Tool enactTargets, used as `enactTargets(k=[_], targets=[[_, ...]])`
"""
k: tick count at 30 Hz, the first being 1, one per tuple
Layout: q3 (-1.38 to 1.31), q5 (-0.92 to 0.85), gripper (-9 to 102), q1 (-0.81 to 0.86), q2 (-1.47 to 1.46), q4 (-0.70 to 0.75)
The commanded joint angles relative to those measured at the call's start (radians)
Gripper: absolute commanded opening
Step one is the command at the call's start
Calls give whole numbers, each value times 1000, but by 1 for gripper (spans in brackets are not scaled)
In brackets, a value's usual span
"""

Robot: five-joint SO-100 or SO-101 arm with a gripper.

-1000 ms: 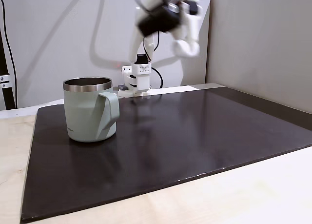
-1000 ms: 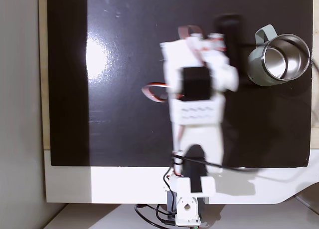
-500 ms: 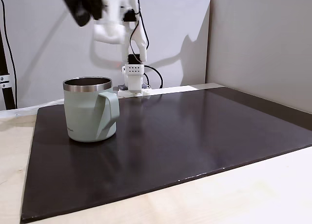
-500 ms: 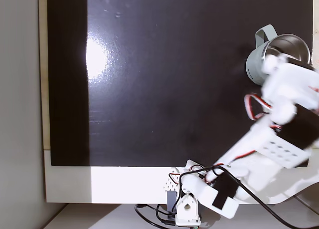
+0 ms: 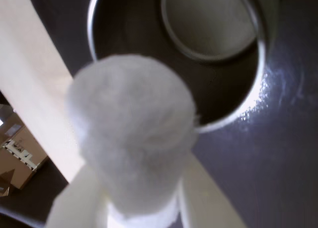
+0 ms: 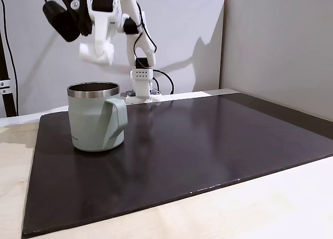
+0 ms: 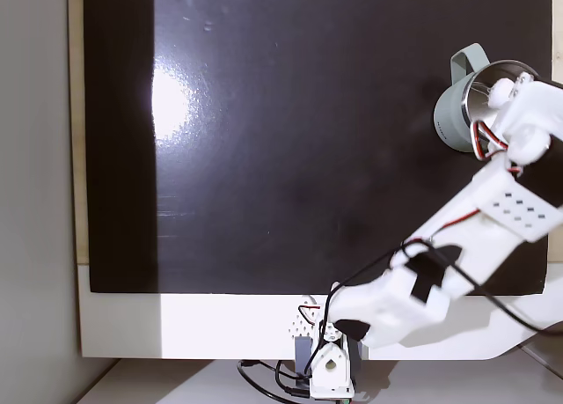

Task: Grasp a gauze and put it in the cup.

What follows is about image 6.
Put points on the grey connector block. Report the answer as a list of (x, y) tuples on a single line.
[(130, 93)]

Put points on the sage green steel mug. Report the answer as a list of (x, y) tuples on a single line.
[(93, 119)]

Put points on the black stand pole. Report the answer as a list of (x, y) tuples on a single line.
[(5, 93)]

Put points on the black table mat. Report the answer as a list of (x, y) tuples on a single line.
[(182, 150)]

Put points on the black camera box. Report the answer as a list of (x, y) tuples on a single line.
[(63, 20)]

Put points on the white stand bracket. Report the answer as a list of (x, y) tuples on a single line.
[(4, 86)]

